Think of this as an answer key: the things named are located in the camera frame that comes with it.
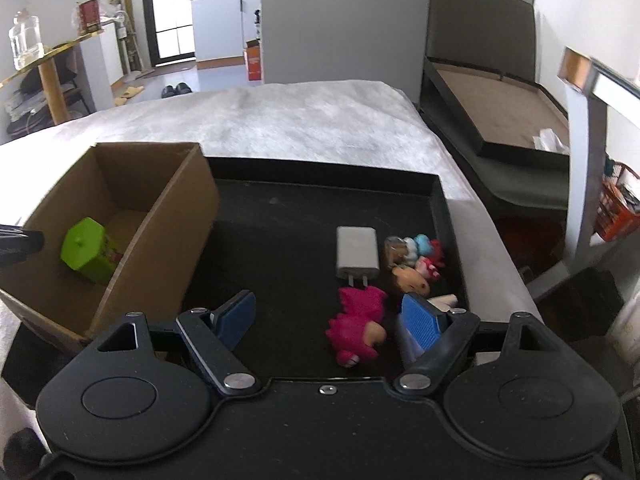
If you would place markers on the clear glass jar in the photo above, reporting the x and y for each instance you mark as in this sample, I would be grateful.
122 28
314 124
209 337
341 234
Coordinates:
25 40

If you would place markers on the gold-rimmed round table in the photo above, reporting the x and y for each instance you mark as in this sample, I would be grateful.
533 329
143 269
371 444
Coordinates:
50 82

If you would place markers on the brown round toy figure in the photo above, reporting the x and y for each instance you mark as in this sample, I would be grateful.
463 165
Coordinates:
410 280

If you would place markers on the orange cardboard carton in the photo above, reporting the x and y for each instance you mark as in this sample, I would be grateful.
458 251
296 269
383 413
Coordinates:
253 62

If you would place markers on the black-framed brown board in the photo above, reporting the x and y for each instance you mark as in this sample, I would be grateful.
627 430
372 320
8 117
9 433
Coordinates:
500 105

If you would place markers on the blue white toy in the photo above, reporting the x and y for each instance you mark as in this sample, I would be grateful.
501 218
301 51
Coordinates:
417 250

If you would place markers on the white fluffy blanket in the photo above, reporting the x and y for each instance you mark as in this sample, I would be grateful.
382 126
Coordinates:
300 120

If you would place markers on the green hexagonal container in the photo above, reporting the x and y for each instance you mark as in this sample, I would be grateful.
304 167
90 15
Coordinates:
85 252

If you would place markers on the brown cardboard box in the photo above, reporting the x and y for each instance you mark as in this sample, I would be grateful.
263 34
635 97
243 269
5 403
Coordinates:
150 260

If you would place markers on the beige floor slipper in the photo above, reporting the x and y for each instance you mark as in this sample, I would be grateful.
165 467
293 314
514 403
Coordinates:
129 95

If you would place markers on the black-framed glass door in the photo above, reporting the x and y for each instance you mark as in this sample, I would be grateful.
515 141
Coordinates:
167 10

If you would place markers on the orange storage basket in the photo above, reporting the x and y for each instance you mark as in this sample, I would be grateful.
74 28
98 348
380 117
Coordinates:
617 210

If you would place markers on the clutter under round table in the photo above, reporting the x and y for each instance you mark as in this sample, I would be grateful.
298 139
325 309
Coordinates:
25 110

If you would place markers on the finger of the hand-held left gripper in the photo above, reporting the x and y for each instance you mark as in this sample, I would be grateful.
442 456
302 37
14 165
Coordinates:
22 245

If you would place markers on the white crumpled tissue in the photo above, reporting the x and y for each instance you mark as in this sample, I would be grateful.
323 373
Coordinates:
550 141

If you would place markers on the pink dinosaur toy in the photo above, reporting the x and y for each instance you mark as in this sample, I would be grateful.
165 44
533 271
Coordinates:
357 327

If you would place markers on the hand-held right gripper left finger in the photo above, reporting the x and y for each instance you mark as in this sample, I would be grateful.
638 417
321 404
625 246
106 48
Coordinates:
236 317

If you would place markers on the black slipper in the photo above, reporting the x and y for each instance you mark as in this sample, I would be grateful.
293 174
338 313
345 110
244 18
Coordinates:
168 91
183 88

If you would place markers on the dark spray bottle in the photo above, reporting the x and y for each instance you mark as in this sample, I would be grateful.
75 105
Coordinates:
257 22

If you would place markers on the white side table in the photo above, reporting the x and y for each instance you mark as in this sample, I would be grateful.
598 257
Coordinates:
582 125

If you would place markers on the red box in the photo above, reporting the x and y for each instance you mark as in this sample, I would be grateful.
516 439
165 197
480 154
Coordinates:
88 16

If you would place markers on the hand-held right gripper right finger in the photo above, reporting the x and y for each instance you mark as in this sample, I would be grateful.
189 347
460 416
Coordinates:
419 322

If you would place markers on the white kitchen cabinet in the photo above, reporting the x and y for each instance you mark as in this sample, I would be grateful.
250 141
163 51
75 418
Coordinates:
220 25

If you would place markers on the white wall charger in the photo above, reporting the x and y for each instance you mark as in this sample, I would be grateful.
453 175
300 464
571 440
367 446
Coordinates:
356 252

